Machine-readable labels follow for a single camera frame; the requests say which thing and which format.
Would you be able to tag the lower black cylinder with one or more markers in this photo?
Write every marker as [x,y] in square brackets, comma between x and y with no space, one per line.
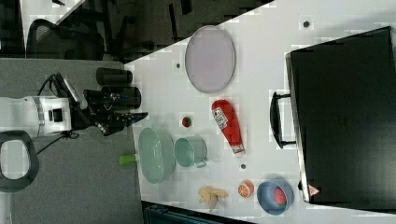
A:
[129,98]

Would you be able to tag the teal mug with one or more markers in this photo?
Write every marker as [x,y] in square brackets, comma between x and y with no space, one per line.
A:
[191,151]

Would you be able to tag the black toaster oven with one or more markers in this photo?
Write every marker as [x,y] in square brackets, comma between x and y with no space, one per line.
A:
[343,104]

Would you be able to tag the black office chair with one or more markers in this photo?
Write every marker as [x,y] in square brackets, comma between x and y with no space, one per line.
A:
[47,40]

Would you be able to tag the grey oval plate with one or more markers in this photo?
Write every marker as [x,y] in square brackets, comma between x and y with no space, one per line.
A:
[210,59]

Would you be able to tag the orange slice toy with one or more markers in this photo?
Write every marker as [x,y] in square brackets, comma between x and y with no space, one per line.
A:
[245,188]

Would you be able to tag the black cylinder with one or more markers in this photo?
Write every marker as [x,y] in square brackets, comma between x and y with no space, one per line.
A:
[111,76]
[129,98]

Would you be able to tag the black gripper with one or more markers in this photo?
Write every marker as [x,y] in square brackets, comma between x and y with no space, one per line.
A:
[100,113]

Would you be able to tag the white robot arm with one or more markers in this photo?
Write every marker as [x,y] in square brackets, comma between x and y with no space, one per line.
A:
[25,119]

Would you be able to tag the upper black cylinder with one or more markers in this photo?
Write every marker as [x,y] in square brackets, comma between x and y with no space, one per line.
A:
[111,76]

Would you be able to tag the blue bowl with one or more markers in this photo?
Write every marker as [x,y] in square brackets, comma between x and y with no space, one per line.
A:
[265,196]

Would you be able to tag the red ketchup bottle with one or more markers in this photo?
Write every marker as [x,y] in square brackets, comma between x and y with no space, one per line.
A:
[225,116]

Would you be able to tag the dark teal bin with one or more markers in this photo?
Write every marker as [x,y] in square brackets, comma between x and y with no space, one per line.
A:
[160,214]

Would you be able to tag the red strawberry toy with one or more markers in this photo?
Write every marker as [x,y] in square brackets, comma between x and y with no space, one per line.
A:
[280,197]

